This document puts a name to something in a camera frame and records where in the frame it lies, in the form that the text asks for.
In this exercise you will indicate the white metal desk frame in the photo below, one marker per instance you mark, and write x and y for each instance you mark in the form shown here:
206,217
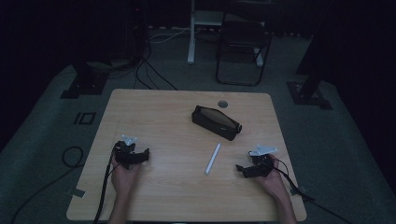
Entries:
191,37

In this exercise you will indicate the grey round table grommet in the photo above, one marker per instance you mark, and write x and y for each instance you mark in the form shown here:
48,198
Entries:
223,104

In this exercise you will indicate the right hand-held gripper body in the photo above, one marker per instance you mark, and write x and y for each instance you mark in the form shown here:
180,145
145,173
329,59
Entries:
261,163

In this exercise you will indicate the white pen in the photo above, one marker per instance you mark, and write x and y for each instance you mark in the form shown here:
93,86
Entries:
213,159

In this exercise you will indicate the person's right hand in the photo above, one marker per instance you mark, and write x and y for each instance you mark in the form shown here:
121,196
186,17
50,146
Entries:
274,183

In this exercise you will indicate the grey tape strip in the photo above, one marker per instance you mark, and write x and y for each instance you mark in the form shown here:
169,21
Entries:
78,193
299,190

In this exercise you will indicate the black pencil case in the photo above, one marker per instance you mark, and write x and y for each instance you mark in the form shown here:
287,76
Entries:
216,123

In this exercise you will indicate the person's left hand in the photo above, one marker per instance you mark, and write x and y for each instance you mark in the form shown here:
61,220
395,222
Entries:
124,180

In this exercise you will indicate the black stand with base plate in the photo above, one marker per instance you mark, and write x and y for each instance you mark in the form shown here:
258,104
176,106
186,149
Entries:
308,93
87,82

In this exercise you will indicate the black folding chair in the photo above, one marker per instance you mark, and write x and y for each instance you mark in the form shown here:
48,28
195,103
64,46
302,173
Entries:
243,37

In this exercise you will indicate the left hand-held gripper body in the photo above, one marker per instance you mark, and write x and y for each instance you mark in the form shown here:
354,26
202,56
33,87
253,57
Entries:
126,154

